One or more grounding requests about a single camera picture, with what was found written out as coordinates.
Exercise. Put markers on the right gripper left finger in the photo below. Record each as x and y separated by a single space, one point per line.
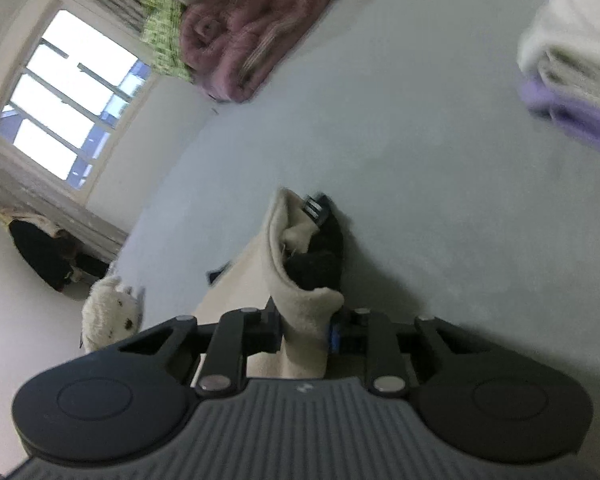
132 397

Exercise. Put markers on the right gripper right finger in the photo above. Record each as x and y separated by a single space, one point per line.
475 395

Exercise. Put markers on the beige bear raglan shirt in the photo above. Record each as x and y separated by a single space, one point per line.
257 276

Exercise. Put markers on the folded white purple clothes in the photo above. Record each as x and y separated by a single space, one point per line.
559 56

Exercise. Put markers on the white plush dog toy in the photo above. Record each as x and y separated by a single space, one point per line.
112 313

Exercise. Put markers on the dark jacket on rack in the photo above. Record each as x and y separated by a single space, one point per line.
58 259

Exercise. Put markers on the grey bed sheet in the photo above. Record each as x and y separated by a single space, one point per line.
455 200

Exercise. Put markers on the left grey curtain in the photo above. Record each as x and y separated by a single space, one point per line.
21 190

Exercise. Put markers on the pink rolled quilt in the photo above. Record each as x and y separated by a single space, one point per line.
231 46

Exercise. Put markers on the green patterned blanket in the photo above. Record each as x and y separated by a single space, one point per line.
161 34

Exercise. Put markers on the window with white frame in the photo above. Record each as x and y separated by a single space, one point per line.
71 78

